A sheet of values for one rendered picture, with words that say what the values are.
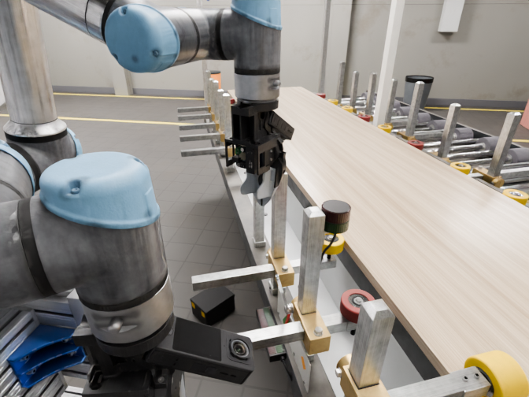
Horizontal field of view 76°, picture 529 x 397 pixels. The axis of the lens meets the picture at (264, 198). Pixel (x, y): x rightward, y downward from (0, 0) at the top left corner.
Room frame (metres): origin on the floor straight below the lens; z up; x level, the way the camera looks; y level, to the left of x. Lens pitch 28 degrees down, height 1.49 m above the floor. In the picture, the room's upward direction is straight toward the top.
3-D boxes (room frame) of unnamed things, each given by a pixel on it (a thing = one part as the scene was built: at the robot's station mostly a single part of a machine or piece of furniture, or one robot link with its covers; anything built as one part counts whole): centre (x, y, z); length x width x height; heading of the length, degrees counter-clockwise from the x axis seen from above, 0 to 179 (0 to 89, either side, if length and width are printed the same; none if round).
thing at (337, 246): (0.83, -0.20, 0.85); 0.08 x 0.08 x 0.11
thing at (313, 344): (0.57, -0.11, 0.84); 0.13 x 0.06 x 0.05; 14
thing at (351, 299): (0.58, -0.22, 0.85); 0.08 x 0.08 x 0.11
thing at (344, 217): (0.60, -0.15, 1.13); 0.06 x 0.06 x 0.02
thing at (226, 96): (1.80, 0.20, 0.90); 0.03 x 0.03 x 0.48; 14
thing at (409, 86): (6.19, -2.71, 0.28); 0.46 x 0.44 x 0.56; 80
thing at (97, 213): (0.23, 0.13, 1.34); 0.09 x 0.08 x 0.11; 119
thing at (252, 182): (0.59, 0.03, 1.20); 0.06 x 0.03 x 0.09; 147
